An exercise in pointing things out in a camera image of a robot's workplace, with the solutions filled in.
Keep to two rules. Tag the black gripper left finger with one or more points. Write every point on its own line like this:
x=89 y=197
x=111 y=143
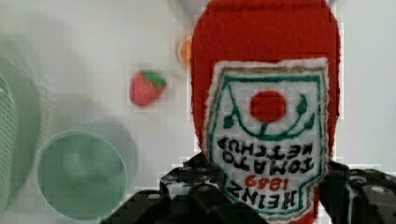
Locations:
x=189 y=194

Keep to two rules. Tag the orange slice toy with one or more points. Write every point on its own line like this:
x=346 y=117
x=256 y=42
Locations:
x=183 y=50

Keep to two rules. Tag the green cup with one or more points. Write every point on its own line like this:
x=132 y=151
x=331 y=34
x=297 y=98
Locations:
x=81 y=175

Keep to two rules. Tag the green perforated strainer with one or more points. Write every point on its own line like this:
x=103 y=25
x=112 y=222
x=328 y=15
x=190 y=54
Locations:
x=19 y=130

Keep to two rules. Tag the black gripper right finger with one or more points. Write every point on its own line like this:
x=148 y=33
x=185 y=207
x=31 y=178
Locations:
x=358 y=196

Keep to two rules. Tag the strawberry toy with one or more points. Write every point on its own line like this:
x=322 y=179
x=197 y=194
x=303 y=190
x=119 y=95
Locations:
x=146 y=87

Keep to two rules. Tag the red plush ketchup bottle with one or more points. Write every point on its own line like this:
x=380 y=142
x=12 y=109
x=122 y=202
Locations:
x=265 y=98

